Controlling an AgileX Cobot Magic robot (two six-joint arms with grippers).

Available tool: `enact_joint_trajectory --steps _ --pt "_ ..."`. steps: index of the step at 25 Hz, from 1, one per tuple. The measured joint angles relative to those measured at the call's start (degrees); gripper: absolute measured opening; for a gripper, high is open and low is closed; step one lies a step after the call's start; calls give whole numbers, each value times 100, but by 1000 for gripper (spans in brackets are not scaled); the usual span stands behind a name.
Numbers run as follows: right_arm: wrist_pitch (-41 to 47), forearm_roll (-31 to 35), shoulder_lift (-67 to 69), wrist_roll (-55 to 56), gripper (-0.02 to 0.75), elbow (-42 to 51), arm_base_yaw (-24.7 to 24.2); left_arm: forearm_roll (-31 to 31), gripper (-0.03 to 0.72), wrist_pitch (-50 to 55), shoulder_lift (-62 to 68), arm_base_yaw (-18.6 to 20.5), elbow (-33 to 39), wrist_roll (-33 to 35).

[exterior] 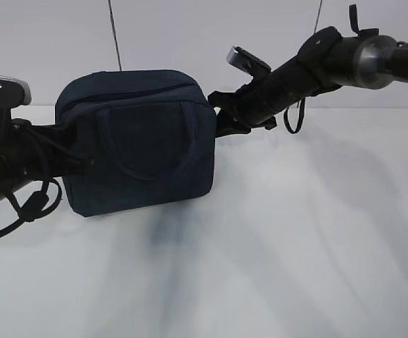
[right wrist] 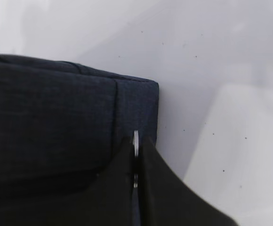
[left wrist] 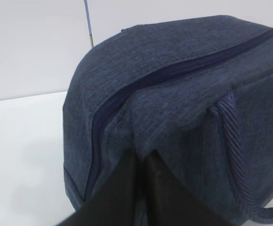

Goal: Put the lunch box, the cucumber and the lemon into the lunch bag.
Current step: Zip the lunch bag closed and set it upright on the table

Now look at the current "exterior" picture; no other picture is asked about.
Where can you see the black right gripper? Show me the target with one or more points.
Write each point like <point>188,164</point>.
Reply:
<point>229,118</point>

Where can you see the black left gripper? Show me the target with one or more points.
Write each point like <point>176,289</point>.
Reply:
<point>39,152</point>

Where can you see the dark navy lunch bag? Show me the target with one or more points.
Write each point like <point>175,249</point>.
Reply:
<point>149,133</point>

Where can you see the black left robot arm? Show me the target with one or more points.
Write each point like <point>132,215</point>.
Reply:
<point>38,153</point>

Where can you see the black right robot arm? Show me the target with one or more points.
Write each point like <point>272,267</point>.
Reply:
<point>326,62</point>

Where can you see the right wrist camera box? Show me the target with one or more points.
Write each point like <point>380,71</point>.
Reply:
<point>247,62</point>

